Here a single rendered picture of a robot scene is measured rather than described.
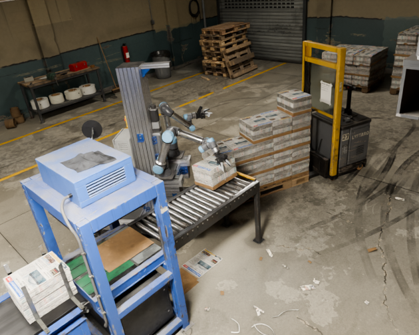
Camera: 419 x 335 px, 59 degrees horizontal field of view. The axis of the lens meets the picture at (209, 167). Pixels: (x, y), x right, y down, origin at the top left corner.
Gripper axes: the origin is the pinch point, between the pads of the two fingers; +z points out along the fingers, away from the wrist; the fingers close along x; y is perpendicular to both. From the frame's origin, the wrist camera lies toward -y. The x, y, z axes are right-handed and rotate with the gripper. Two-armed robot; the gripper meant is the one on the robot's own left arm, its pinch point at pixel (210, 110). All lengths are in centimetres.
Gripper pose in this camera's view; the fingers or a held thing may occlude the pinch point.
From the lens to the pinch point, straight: 478.1
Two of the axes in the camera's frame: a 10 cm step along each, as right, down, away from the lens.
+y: 0.6, 8.1, 5.8
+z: 9.5, -2.2, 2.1
